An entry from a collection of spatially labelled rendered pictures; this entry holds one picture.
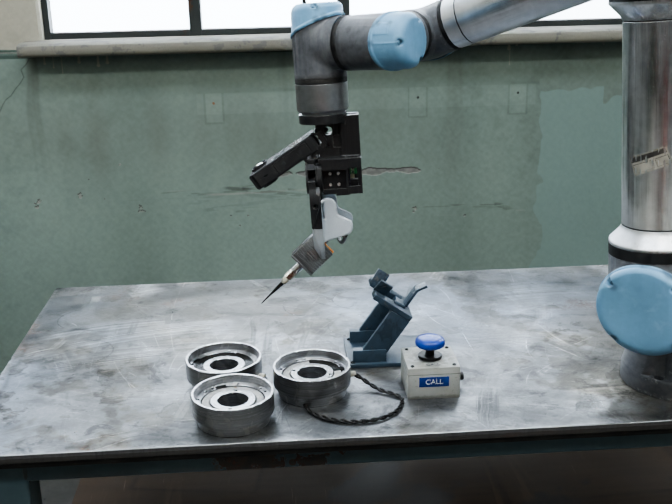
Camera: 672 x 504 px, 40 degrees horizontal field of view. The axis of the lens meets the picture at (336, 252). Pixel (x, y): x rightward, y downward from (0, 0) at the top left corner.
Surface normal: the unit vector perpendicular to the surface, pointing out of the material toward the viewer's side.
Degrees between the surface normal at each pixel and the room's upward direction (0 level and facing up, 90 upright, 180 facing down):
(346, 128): 87
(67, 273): 90
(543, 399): 0
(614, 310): 97
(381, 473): 0
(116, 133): 90
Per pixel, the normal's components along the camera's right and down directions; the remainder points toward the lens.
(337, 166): -0.02, 0.25
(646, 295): -0.55, 0.39
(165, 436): -0.02, -0.95
